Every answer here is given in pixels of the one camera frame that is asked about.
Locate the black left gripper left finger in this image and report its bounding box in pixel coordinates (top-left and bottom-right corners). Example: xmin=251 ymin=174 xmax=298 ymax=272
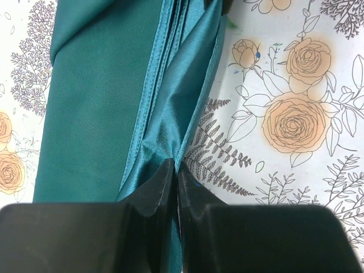
xmin=1 ymin=159 xmax=174 ymax=272

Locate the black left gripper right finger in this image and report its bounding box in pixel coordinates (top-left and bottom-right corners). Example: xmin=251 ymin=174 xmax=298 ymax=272
xmin=177 ymin=164 xmax=361 ymax=272

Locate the teal cloth napkin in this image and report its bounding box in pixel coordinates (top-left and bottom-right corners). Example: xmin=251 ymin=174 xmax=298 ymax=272
xmin=32 ymin=0 xmax=228 ymax=273

